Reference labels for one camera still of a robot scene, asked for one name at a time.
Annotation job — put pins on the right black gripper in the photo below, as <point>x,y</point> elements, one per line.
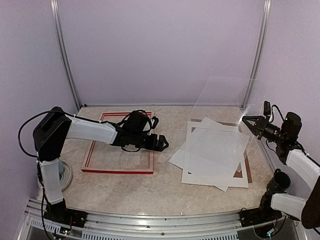
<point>260,126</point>

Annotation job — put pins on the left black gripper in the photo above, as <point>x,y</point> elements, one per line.
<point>152,145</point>

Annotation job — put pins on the clear acrylic sheet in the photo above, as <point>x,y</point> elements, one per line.
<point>227,100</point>

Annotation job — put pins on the wooden red photo frame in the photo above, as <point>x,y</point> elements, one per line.
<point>106,159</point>

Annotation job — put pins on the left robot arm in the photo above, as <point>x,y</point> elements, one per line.
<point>57,126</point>

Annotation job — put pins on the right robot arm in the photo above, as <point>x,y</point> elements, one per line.
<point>276,201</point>

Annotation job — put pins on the white photo paper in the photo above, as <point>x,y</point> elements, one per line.
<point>178,156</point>

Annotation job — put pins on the white mat board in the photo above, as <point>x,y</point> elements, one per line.
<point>212,181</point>

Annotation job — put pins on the brown backing board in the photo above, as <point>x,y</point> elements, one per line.
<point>248,167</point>

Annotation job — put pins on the white round plate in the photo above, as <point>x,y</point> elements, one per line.
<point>65,177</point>

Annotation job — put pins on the light blue cup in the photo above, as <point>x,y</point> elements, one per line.
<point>60,167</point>

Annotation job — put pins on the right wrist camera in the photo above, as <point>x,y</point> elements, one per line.
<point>267,108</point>

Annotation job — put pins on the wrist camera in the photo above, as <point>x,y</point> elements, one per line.
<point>154,122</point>
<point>267,108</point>

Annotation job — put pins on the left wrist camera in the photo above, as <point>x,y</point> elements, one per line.
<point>154,122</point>

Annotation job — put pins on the left aluminium post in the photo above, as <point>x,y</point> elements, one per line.
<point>54,5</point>

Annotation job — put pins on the aluminium post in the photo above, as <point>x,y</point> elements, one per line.
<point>54,5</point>
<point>262,34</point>

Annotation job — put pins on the aluminium front rail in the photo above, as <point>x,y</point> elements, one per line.
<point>111,226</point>

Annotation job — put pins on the right aluminium post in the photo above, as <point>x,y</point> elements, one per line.
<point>262,34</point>

